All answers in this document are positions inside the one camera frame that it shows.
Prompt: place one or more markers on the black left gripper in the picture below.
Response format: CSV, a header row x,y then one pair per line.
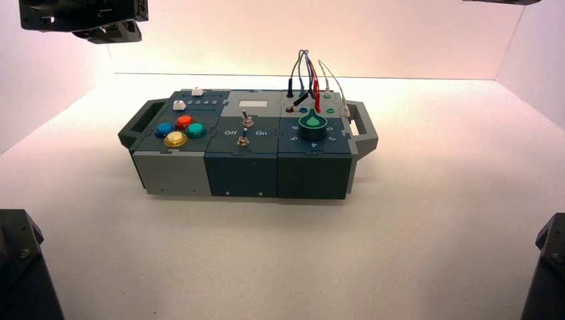
x,y
84,13

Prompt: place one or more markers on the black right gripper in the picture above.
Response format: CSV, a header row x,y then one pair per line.
x,y
503,2

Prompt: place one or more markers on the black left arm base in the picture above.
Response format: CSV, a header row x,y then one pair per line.
x,y
22,274

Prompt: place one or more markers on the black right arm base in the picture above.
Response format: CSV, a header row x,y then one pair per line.
x,y
547,274

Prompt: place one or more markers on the white slider knob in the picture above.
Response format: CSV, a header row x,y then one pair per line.
x,y
197,92
178,105

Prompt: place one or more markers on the blue round push button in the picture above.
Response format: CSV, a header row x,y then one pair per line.
x,y
164,129

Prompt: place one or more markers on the red round push button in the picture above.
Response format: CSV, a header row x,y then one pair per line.
x,y
184,121

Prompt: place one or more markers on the yellow round push button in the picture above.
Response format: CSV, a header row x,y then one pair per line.
x,y
175,139

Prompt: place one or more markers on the green round push button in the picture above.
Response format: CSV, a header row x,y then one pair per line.
x,y
196,130

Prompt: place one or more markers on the white rectangular display label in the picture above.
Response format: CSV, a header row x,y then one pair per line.
x,y
253,104

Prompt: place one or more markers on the grey and blue task box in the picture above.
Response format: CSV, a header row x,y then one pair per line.
x,y
247,168

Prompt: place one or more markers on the green and black rotary knob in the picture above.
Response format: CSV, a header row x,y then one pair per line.
x,y
312,124

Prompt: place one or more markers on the metal toggle switch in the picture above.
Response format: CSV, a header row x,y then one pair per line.
x,y
242,140
246,120

